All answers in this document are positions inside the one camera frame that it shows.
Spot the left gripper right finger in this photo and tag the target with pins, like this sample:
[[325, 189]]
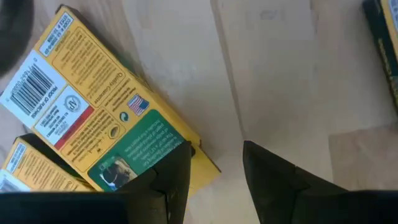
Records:
[[270, 186]]

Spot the yellow crayon box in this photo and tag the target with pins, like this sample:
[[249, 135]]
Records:
[[93, 93], [384, 37], [37, 171]]

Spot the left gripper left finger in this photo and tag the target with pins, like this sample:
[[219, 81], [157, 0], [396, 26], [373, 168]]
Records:
[[177, 186]]

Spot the black blurred round object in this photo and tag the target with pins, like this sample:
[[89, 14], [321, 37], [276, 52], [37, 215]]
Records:
[[12, 31]]

